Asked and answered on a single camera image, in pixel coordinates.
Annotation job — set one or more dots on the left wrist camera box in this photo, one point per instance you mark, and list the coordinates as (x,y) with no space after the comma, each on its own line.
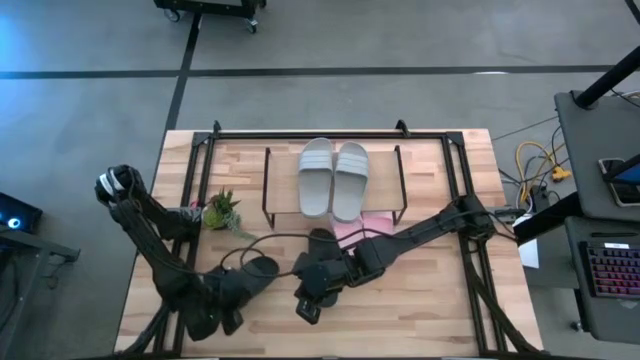
(232,322)

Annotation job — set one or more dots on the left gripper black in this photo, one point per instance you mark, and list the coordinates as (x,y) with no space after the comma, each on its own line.
(225,292)

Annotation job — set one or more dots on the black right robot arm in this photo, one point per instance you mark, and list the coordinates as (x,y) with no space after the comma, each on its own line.
(425,230)

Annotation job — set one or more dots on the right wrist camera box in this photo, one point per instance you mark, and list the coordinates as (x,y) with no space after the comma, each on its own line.
(307,311)

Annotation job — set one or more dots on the white paper sheet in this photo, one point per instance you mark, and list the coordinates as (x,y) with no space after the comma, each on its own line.
(529,252)

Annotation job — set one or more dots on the black device with blue light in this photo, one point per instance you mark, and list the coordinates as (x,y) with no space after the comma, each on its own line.
(22,215)

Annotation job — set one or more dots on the black monitor pole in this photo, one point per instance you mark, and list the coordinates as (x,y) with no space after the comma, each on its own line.
(605,80)

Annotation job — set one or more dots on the grey keyboard desk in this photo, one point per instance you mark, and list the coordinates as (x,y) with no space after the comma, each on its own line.
(575,300)

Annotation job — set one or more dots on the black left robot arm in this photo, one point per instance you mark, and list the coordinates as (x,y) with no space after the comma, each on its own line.
(145,235)

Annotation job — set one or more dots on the backlit rainbow keyboard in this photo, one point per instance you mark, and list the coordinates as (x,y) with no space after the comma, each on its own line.
(615,272)

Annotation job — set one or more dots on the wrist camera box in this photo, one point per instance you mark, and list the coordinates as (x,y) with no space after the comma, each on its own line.
(307,311)
(232,322)

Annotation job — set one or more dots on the pink rubber slide sandal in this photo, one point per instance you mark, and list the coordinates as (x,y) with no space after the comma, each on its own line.
(377,222)
(345,232)

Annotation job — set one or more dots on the black smartphone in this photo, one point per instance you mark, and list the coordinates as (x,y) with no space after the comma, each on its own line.
(620,195)

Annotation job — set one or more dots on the black power strip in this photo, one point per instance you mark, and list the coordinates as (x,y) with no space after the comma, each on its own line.
(539,197)

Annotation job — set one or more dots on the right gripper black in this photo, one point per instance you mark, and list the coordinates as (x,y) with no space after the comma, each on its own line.
(320,275)

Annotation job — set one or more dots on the small potted succulent plant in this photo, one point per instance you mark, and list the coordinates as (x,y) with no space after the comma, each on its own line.
(220,205)

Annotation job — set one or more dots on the dark metal equipment stand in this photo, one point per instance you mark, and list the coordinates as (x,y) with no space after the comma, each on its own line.
(30,245)

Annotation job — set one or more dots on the grey desk top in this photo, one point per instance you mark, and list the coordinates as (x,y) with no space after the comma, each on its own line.
(580,150)

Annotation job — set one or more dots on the grey rubber slide sandal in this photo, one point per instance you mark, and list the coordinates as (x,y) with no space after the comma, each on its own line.
(350,190)
(316,185)

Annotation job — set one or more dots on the tablet with blue screen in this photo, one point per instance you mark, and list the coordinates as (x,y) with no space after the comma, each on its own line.
(631,175)

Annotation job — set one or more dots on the black cart with caster wheels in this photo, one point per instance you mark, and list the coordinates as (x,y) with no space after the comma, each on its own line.
(210,6)

